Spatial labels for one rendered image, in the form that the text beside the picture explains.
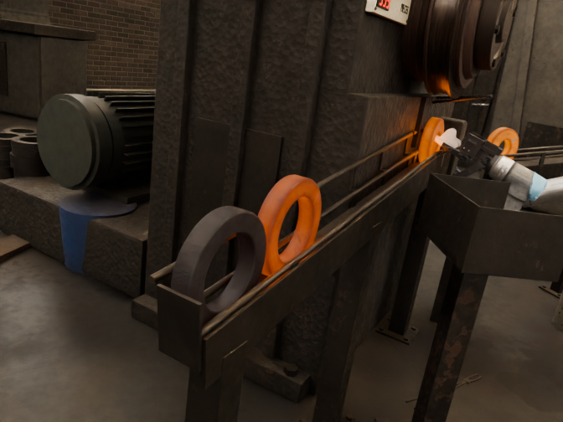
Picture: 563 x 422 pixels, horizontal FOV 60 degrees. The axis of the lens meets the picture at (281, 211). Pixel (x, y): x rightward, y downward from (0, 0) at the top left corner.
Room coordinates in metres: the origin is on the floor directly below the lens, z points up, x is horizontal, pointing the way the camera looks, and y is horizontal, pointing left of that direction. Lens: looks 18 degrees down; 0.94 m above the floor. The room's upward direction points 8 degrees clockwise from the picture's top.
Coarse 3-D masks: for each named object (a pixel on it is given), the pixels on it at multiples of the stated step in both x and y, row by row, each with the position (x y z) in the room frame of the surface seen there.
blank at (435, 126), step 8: (432, 120) 1.57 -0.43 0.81; (440, 120) 1.57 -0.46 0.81; (432, 128) 1.54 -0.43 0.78; (440, 128) 1.59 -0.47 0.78; (424, 136) 1.53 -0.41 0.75; (432, 136) 1.53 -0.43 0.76; (424, 144) 1.53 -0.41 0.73; (432, 144) 1.55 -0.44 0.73; (424, 152) 1.53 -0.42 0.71; (432, 152) 1.57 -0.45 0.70
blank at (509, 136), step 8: (504, 128) 1.95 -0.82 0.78; (488, 136) 1.94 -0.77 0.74; (496, 136) 1.92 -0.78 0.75; (504, 136) 1.94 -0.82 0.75; (512, 136) 1.96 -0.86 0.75; (496, 144) 1.93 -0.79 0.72; (504, 144) 1.99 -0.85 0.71; (512, 144) 1.96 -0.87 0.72; (504, 152) 1.97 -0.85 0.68; (512, 152) 1.97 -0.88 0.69
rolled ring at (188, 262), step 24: (216, 216) 0.62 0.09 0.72; (240, 216) 0.64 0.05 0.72; (192, 240) 0.58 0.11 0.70; (216, 240) 0.59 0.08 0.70; (240, 240) 0.69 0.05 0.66; (264, 240) 0.70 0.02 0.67; (192, 264) 0.56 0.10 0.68; (240, 264) 0.69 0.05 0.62; (192, 288) 0.56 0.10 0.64; (240, 288) 0.67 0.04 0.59; (216, 312) 0.61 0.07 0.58
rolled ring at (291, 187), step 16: (288, 176) 0.80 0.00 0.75; (272, 192) 0.75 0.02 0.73; (288, 192) 0.75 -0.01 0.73; (304, 192) 0.80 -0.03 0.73; (272, 208) 0.73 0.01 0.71; (288, 208) 0.75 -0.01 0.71; (304, 208) 0.85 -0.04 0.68; (320, 208) 0.86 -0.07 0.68; (272, 224) 0.72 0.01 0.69; (304, 224) 0.85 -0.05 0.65; (272, 240) 0.72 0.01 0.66; (304, 240) 0.84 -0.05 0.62; (272, 256) 0.73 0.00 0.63; (288, 256) 0.81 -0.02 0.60; (272, 272) 0.73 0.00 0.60
